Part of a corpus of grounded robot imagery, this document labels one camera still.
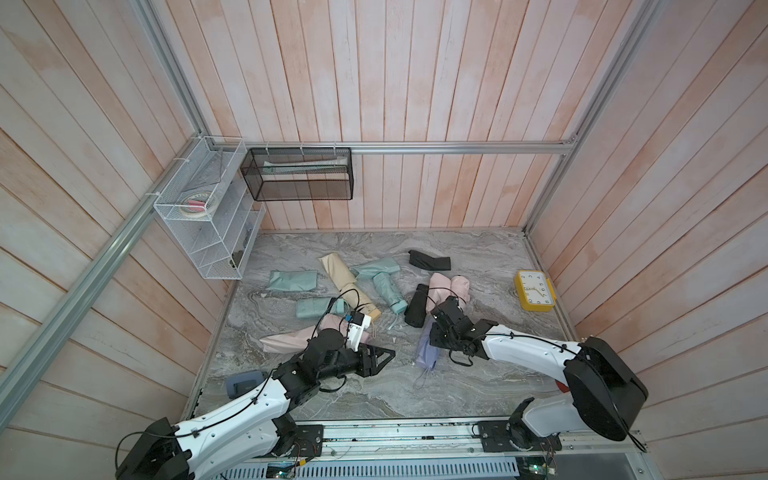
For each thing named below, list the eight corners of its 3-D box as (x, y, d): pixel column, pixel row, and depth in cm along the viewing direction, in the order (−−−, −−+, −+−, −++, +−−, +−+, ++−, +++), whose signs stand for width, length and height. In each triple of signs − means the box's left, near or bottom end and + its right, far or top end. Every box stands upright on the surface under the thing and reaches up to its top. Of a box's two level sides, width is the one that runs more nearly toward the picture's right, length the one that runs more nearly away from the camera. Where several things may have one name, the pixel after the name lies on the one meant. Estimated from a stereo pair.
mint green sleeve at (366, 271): (357, 285, 106) (356, 278, 102) (352, 274, 109) (351, 267, 105) (398, 271, 110) (399, 264, 106) (392, 261, 113) (393, 253, 110)
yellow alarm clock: (523, 311, 99) (527, 306, 97) (511, 276, 109) (514, 270, 106) (559, 311, 99) (564, 306, 97) (543, 276, 109) (548, 270, 106)
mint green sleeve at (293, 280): (268, 290, 105) (266, 287, 103) (272, 273, 109) (271, 270, 108) (316, 290, 105) (315, 287, 103) (319, 273, 109) (318, 270, 108)
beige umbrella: (369, 326, 95) (368, 322, 93) (340, 294, 103) (339, 289, 100) (381, 316, 97) (382, 312, 95) (353, 286, 105) (352, 281, 103)
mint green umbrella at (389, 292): (392, 317, 97) (393, 311, 95) (371, 281, 106) (371, 275, 104) (408, 309, 99) (409, 304, 96) (385, 275, 108) (385, 269, 105)
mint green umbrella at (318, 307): (295, 318, 97) (293, 313, 94) (298, 302, 101) (296, 297, 98) (348, 318, 97) (348, 313, 94) (349, 302, 101) (349, 297, 98)
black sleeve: (406, 265, 112) (406, 259, 109) (408, 254, 115) (409, 249, 113) (448, 273, 109) (450, 268, 107) (450, 262, 113) (451, 257, 110)
